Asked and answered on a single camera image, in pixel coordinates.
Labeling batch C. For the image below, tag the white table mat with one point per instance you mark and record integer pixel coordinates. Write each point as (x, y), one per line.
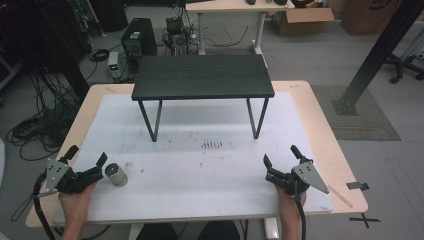
(200, 193)

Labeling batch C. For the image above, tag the open cardboard box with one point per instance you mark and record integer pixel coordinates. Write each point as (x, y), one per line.
(300, 21)

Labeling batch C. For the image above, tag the open computer case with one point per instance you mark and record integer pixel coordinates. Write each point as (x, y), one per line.
(176, 36)

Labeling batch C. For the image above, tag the grey power supply box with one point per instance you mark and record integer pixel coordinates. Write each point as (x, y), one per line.
(114, 65)

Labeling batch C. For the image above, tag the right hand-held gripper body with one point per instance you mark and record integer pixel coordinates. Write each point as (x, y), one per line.
(308, 175)

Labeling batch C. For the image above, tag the grey carpet tile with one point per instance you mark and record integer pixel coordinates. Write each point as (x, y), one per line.
(366, 126)

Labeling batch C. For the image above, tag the black curtain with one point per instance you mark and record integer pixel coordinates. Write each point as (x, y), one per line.
(36, 36)

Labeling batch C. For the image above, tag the large closed cardboard box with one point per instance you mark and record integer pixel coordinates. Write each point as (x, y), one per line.
(366, 16)

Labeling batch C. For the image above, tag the black computer tower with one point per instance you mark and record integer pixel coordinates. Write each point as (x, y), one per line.
(140, 36)

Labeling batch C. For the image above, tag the person's left hand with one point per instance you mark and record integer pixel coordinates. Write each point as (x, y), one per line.
(75, 205)

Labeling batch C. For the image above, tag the light wooden desk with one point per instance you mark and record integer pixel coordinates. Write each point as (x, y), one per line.
(233, 6)

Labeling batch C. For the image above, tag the silver metal can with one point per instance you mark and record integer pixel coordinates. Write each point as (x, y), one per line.
(116, 174)

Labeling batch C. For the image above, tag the black office chair base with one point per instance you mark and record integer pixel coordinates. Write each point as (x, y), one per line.
(401, 68)

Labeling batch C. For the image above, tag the thin wooden stick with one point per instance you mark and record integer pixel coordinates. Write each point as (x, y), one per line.
(340, 197)

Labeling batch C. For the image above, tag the person's right hand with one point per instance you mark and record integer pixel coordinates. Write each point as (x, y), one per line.
(290, 203)

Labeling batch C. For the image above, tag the black metal post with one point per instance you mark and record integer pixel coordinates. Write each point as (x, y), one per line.
(376, 56)

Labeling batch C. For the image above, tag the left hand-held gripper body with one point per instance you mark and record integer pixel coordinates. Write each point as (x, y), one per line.
(75, 180)

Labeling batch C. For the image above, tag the small black wooden shelf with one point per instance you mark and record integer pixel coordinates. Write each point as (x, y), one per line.
(203, 75)

